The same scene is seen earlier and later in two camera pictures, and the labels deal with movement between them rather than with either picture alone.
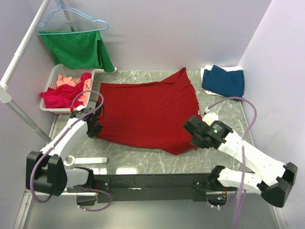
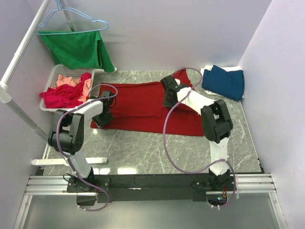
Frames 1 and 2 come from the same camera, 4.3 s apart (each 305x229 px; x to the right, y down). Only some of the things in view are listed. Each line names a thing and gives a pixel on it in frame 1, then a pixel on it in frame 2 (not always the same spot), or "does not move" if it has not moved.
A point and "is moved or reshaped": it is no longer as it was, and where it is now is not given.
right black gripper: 195,141 to 166,103
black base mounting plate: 157,187 does not move
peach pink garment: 67,80 does not move
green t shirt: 75,50 does not move
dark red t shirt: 150,115 is moved or reshaped
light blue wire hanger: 60,7 does not move
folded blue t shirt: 229,84 does not move
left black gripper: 92,134 to 99,122
